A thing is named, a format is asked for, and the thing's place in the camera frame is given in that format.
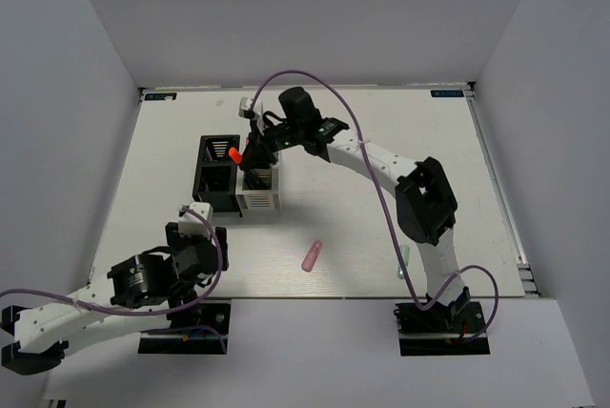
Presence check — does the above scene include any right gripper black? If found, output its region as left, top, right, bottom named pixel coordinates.
left=240, top=117, right=304, bottom=170

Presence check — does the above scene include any orange black highlighter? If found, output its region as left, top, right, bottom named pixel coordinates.
left=228, top=147, right=243, bottom=165

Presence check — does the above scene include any pink translucent small tube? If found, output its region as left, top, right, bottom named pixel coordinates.
left=301, top=240, right=322, bottom=273

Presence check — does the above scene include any pink black highlighter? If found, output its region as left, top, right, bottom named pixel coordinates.
left=252, top=169, right=272, bottom=190

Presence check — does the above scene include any green black highlighter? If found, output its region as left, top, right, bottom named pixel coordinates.
left=243, top=174, right=256, bottom=190

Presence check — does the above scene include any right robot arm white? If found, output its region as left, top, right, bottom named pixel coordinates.
left=232, top=87, right=470, bottom=331

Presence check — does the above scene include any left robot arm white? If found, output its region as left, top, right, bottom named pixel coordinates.
left=1, top=222, right=229, bottom=376

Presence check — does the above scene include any white mesh organizer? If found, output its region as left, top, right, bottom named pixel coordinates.
left=235, top=163, right=281, bottom=215

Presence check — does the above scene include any black mesh organizer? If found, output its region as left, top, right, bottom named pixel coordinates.
left=192, top=134, right=240, bottom=214

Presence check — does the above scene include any left blue table label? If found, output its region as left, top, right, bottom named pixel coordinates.
left=144, top=92, right=177, bottom=101

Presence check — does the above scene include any blue table label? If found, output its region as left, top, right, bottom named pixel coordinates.
left=144, top=92, right=177, bottom=101
left=430, top=90, right=464, bottom=98

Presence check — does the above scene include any green translucent small tube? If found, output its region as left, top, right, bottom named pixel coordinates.
left=396, top=245, right=410, bottom=280

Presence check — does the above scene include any right blue table label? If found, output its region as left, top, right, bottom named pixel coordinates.
left=430, top=90, right=464, bottom=98

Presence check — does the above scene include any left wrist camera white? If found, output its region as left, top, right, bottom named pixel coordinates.
left=177, top=202, right=214, bottom=239

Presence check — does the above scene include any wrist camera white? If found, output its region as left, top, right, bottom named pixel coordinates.
left=177, top=202, right=214, bottom=239
left=238, top=97, right=264, bottom=133

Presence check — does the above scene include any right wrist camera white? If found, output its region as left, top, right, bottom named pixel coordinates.
left=238, top=97, right=264, bottom=133

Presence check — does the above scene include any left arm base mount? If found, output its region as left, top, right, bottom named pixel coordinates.
left=137, top=300, right=232, bottom=356

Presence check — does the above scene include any right aluminium table rail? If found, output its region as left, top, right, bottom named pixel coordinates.
left=466, top=81, right=541, bottom=298

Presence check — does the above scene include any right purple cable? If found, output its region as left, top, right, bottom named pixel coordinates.
left=250, top=69, right=500, bottom=343

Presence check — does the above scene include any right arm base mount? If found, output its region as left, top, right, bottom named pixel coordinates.
left=393, top=287, right=491, bottom=357

